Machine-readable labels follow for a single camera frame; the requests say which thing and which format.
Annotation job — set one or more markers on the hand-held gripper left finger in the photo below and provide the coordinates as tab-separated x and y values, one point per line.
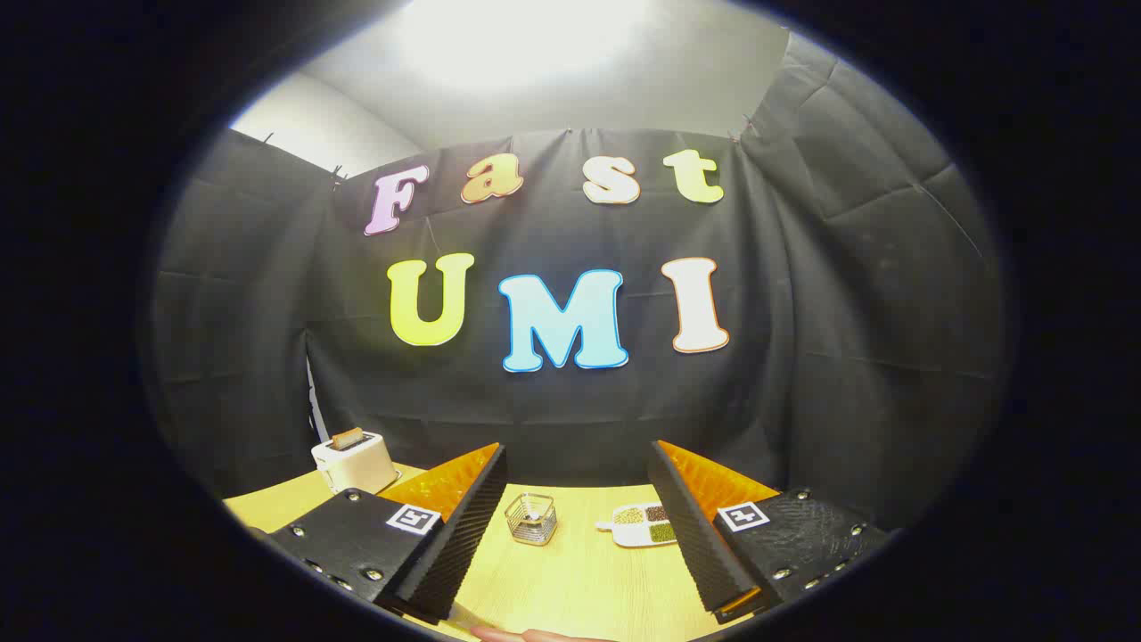
463	544

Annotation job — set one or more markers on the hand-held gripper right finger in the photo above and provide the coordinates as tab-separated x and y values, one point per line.
700	544

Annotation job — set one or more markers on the white divided bean dish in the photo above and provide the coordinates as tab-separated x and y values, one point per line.
637	537

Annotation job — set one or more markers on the wooden table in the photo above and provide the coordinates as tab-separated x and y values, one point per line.
570	580

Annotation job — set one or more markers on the white toaster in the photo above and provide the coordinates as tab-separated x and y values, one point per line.
357	465

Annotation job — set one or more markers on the black backdrop cloth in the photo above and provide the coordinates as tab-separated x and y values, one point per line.
535	419

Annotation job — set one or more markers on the toast slice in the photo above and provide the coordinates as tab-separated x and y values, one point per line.
348	438

